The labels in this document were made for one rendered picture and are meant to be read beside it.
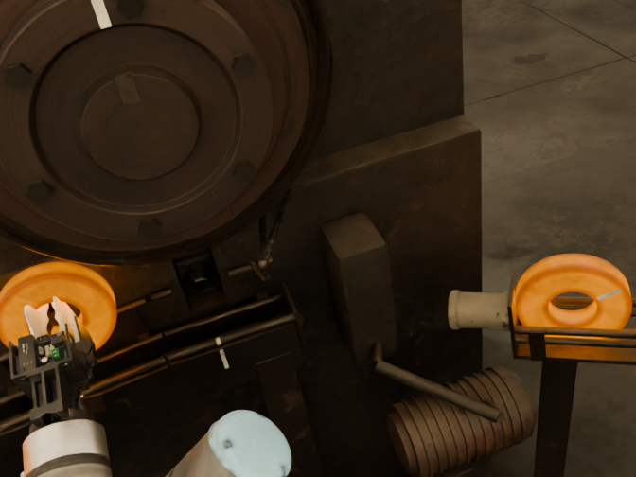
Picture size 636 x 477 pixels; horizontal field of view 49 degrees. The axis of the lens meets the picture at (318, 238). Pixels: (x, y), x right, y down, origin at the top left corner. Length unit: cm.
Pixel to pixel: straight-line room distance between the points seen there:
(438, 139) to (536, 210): 133
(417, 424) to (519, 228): 130
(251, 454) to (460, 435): 48
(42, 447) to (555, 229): 180
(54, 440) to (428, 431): 56
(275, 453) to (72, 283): 38
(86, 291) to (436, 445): 56
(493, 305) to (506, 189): 146
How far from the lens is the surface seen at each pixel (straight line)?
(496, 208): 240
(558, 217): 237
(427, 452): 112
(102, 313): 100
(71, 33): 69
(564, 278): 100
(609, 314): 105
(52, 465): 82
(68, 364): 88
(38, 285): 96
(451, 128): 111
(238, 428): 74
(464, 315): 106
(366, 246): 100
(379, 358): 110
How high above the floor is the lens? 143
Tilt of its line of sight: 38 degrees down
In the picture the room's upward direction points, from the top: 11 degrees counter-clockwise
